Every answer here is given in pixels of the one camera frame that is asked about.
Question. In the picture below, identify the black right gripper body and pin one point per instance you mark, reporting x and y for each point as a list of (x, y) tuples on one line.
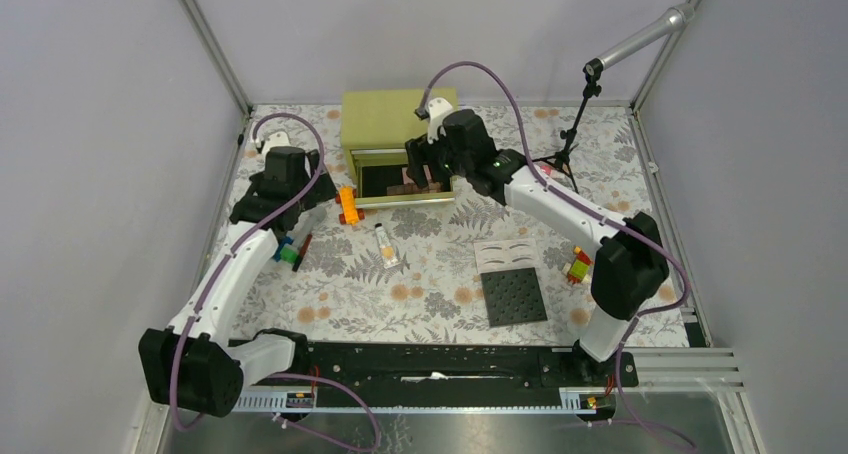
[(442, 162)]

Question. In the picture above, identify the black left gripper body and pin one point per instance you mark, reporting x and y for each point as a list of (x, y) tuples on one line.
[(322, 192)]

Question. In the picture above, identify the pink square compact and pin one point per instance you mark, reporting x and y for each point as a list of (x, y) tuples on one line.
[(407, 177)]

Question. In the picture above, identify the white eyebrow stencil card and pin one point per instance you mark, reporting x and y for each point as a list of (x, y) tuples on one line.
[(506, 255)]

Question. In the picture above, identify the white cream tube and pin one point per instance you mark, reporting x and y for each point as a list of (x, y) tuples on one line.
[(387, 251)]

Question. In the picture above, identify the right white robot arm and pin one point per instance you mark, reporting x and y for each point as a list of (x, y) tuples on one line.
[(628, 268)]

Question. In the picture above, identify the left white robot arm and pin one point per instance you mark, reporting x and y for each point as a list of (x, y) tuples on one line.
[(191, 364)]

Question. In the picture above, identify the blue toy brick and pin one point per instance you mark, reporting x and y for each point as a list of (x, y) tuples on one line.
[(282, 246)]

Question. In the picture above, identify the red brown eyeliner pencil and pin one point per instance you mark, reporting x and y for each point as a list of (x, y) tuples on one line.
[(302, 252)]

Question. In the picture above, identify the yellow toy car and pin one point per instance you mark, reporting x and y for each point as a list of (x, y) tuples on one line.
[(350, 214)]

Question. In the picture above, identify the pink lotion bottle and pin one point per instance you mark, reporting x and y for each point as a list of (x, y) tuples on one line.
[(548, 170)]

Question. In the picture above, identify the green toy brick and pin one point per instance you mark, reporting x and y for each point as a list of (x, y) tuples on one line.
[(291, 255)]

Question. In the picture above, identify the green drawer cabinet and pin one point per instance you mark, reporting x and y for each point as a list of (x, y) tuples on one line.
[(376, 124)]

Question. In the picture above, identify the black tripod stand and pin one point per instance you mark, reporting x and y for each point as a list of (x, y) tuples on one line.
[(560, 160)]

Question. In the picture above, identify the black perforated square plate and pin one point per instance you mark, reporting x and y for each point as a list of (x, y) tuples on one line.
[(513, 297)]

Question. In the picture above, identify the red yellow green toy blocks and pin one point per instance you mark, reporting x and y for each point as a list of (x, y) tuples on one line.
[(578, 270)]

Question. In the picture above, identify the silver metal pole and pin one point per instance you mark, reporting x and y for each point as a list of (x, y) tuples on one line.
[(671, 21)]

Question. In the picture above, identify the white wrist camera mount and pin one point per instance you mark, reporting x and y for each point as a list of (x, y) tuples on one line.
[(434, 111)]

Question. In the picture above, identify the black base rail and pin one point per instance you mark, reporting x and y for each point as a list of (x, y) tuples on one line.
[(456, 375)]

